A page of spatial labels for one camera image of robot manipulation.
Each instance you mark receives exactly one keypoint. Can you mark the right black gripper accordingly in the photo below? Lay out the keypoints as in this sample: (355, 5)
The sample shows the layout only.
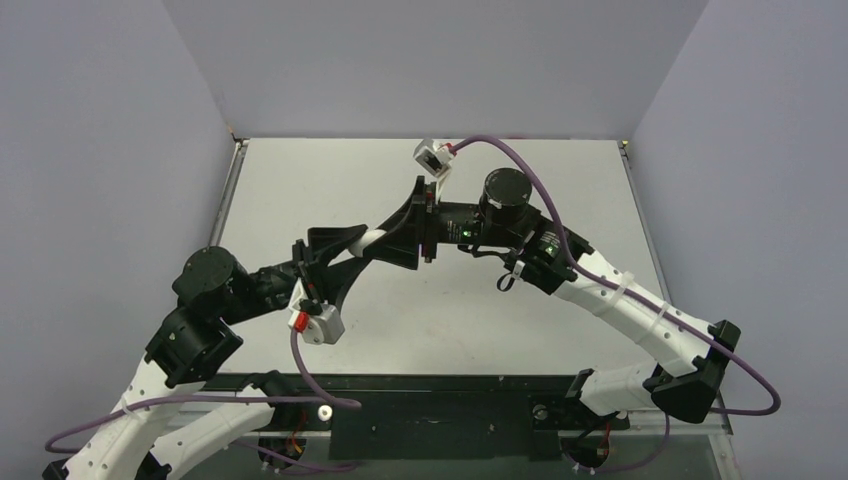
(428, 219)

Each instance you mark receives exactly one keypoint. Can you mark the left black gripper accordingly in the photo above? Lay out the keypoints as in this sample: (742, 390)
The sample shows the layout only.
(319, 280)

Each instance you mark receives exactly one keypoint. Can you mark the white charging case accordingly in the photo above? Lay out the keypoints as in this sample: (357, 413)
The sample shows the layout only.
(357, 248)

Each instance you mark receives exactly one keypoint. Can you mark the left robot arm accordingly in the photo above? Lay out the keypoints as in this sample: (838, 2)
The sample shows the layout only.
(163, 424)

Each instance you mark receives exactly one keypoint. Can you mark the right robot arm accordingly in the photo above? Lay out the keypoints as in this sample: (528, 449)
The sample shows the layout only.
(689, 356)

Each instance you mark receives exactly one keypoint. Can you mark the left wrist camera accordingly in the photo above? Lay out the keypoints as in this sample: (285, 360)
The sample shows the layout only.
(318, 322)

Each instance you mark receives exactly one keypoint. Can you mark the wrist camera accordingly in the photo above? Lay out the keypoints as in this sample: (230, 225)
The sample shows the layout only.
(435, 157)
(318, 322)

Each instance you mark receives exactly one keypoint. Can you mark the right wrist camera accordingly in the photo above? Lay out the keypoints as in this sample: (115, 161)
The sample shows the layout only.
(435, 157)

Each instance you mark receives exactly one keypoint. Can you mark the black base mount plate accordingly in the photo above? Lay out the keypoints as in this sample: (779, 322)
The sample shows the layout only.
(450, 417)

